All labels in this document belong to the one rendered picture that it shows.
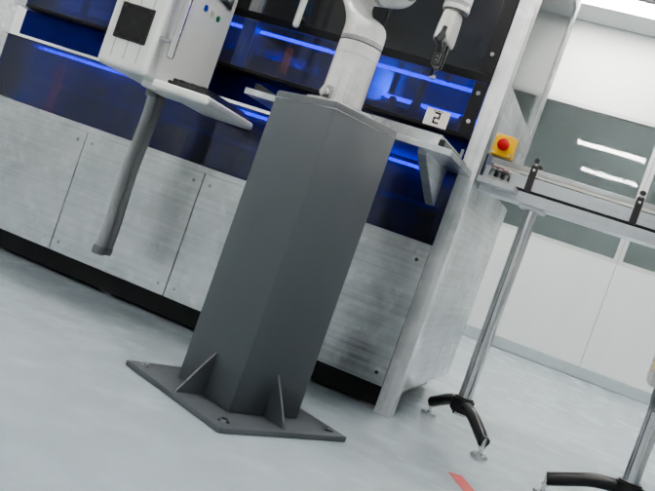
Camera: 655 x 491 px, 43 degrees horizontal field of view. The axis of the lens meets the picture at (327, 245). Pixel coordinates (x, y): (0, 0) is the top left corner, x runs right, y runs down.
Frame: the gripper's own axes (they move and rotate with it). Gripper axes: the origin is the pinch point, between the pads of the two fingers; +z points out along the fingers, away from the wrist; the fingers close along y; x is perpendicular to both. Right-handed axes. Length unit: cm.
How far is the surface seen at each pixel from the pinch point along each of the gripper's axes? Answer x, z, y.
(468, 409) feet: 40, 102, -39
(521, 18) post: 14.5, -27.8, -29.0
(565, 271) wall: 32, 29, -489
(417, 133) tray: 3.9, 24.5, 8.0
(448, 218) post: 14, 43, -29
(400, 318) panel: 9, 81, -30
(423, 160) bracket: 6.6, 30.6, 1.3
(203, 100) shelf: -60, 36, 22
